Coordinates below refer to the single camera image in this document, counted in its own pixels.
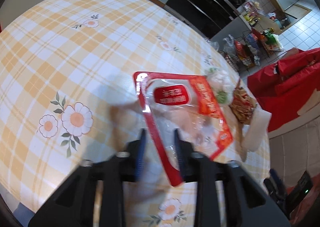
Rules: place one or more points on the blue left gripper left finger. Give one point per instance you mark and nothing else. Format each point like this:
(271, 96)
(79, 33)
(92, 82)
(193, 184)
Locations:
(140, 148)

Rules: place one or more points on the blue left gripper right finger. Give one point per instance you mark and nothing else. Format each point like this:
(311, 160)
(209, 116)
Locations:
(178, 143)

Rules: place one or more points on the red clear plastic food bag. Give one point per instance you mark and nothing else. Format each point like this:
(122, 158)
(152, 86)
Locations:
(183, 104)

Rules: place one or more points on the white green crumpled wrapper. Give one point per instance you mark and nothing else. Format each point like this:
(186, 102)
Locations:
(221, 85)

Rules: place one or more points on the red brown snack wrapper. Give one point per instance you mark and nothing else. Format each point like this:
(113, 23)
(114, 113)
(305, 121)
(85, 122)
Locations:
(242, 105)

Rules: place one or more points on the yellow plaid floral tablecloth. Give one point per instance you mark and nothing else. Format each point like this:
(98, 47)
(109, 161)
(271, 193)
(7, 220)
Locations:
(67, 92)

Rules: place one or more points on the red hanging apron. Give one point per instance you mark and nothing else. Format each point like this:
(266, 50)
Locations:
(289, 87)

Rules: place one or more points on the wire rack with groceries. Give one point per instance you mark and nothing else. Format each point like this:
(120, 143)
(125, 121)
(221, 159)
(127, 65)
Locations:
(251, 49)

